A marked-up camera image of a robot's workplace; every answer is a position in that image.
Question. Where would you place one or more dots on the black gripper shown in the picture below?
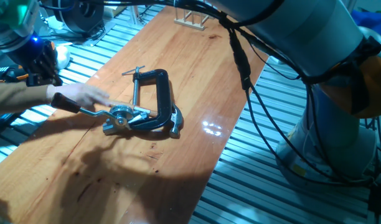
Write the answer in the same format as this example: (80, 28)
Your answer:
(25, 51)

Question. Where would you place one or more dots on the metal lever dark red knob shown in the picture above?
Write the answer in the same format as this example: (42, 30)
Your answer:
(64, 102)

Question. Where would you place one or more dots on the black C-clamp with screw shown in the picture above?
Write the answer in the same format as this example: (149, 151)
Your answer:
(164, 96)

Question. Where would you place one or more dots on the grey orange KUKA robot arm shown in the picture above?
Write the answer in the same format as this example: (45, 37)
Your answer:
(302, 31)

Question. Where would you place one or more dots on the person's forearm brown sleeve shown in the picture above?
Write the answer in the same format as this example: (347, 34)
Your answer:
(16, 98)

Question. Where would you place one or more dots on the person's hand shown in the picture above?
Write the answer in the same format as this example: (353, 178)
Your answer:
(80, 93)

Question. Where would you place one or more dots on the black round spool device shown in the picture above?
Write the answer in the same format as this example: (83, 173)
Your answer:
(81, 15)

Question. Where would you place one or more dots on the small cardboard box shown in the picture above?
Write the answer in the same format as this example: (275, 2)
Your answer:
(114, 9)

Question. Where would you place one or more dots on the glossy wooden board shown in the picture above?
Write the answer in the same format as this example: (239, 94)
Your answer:
(147, 174)

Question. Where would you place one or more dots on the wooden peg rack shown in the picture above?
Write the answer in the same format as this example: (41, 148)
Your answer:
(190, 23)

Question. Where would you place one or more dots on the blue plastic bag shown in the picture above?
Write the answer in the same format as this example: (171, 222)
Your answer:
(374, 18)

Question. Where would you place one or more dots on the green gripper mount plate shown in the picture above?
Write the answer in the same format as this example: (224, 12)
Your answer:
(13, 12)

